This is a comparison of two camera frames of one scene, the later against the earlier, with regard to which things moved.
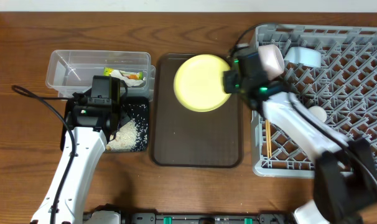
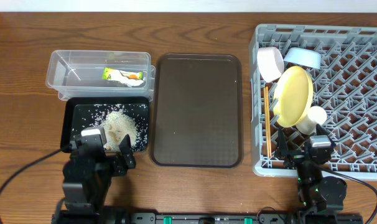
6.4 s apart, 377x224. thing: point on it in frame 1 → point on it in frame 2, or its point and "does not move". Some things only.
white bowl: [272, 59] does not move
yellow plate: [198, 83] → [293, 97]
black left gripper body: [123, 118] → [109, 160]
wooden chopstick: [267, 129] does not move
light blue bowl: [305, 56] does not move
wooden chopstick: [270, 137] does not move
